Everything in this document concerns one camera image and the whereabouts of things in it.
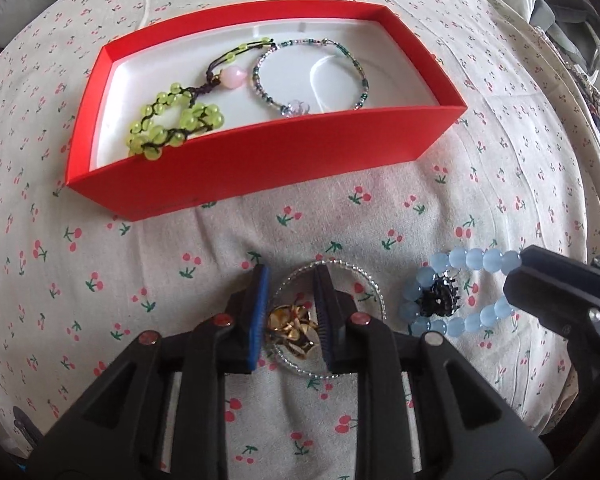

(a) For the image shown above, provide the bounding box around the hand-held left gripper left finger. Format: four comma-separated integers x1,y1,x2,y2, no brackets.
30,264,272,480

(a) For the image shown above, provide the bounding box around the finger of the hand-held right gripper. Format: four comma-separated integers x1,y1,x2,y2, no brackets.
502,267,600,348
521,245,600,297

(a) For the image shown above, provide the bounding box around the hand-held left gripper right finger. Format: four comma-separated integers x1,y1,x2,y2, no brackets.
314,262,553,480

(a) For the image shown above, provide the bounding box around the gold brooch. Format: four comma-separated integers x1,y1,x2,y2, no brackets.
265,302,323,361

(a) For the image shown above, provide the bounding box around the silver bead bracelet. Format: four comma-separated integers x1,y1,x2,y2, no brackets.
267,259,386,378

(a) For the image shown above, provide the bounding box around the light blue bead bracelet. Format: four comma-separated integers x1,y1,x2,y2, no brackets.
400,247,523,337

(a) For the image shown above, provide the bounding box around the black claw hair clip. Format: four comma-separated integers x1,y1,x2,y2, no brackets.
419,272,463,318

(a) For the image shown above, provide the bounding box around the red jewelry box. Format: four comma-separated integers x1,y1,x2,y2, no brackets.
65,2,468,222

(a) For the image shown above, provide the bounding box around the cherry print bedsheet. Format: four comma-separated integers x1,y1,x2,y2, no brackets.
0,0,600,480

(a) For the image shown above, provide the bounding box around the grey cloth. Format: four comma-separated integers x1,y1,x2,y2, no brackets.
530,0,600,76

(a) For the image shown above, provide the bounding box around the green bead bracelet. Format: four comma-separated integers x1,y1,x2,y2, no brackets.
126,37,273,161

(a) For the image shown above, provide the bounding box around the multicolour seed bead bracelet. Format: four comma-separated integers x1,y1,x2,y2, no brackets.
251,37,371,117

